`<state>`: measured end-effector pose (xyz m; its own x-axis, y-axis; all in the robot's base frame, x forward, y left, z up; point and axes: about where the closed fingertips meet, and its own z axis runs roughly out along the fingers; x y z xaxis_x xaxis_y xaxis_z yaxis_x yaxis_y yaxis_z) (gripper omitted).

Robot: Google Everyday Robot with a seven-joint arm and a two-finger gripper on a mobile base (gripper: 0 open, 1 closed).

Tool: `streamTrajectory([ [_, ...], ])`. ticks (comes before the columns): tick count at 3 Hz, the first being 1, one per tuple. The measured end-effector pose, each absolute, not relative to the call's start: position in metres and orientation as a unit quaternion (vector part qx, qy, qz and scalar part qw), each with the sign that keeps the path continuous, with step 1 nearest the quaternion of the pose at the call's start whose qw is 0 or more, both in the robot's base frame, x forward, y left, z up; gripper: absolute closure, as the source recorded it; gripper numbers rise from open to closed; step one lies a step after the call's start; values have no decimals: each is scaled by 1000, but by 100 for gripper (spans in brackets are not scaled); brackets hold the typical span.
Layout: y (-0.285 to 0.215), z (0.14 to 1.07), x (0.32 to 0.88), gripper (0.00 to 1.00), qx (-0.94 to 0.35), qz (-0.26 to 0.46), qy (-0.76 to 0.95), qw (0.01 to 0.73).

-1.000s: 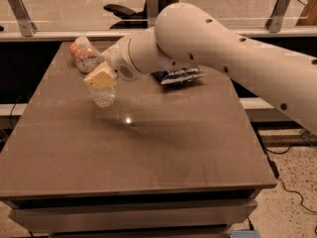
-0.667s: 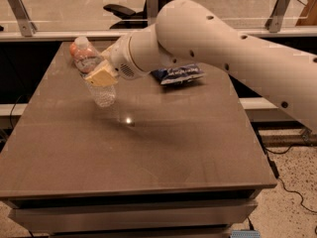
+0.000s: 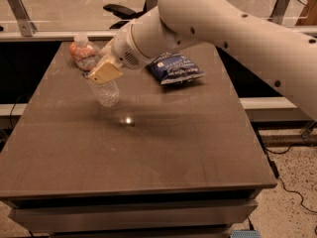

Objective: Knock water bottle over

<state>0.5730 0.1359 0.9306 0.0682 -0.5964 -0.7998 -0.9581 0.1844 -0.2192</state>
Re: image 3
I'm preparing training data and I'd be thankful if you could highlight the black floor cable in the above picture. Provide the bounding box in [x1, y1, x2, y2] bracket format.
[256, 131, 317, 235]

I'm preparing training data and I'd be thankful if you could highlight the glass railing panel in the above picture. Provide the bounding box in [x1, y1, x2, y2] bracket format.
[0, 0, 310, 33]

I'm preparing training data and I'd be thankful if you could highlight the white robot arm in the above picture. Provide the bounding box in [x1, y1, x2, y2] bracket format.
[88, 0, 317, 120]

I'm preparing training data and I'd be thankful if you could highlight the right metal railing bracket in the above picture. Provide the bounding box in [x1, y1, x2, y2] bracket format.
[268, 0, 290, 25]

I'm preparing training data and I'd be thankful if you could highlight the orange round fruit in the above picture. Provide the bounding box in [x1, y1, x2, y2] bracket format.
[69, 42, 77, 58]

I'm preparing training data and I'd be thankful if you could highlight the white gripper with vents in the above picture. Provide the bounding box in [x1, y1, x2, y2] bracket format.
[87, 22, 156, 84]

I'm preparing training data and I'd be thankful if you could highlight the black cable at left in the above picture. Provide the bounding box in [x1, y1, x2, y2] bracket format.
[0, 94, 24, 144]

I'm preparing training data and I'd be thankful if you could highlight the clear plastic water bottle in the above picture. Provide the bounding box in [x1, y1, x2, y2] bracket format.
[73, 34, 120, 107]

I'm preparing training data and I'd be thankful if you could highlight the left metal railing bracket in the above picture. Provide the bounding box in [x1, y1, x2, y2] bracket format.
[7, 0, 37, 37]

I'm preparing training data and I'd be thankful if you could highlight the blue chip bag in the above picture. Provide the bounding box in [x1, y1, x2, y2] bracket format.
[147, 53, 205, 85]

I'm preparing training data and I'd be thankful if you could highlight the black office chair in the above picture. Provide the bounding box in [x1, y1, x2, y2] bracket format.
[103, 1, 149, 29]

